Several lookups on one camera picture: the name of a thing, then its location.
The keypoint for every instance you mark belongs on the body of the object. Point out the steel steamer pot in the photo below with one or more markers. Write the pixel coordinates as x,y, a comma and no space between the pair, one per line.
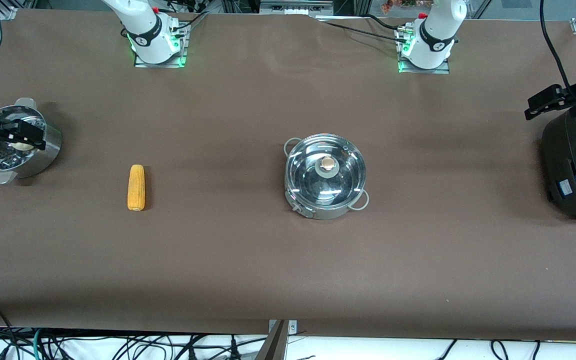
50,150

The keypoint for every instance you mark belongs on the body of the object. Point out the grey device box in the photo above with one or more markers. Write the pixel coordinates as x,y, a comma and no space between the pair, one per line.
295,7

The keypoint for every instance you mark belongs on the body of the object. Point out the aluminium profile strut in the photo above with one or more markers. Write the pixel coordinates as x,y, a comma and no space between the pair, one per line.
274,347

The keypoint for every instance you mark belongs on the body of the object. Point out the glass lid with bronze knob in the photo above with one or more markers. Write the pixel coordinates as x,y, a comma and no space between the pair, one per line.
308,170

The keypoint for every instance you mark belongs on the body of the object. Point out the brown table cover cloth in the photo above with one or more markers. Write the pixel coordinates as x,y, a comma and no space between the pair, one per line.
268,250

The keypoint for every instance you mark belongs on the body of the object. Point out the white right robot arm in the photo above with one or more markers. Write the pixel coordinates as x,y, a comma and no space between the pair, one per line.
153,40

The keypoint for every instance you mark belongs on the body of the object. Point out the small metal bracket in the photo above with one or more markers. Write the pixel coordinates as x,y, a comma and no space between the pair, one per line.
293,327

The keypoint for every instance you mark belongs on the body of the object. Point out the yellow corn cob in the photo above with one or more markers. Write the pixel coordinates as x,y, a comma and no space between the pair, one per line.
136,187

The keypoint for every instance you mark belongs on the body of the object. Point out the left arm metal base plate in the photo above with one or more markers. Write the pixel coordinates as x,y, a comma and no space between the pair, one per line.
443,71

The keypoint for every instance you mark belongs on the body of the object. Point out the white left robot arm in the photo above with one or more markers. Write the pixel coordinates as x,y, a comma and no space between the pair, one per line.
435,35

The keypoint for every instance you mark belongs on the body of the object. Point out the white steamed bun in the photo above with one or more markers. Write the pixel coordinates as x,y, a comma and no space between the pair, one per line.
20,146

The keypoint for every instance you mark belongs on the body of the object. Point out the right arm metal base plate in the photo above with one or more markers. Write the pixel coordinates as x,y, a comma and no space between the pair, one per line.
140,64

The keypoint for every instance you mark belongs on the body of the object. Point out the orange patterned background object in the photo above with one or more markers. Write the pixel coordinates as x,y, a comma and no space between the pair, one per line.
390,6

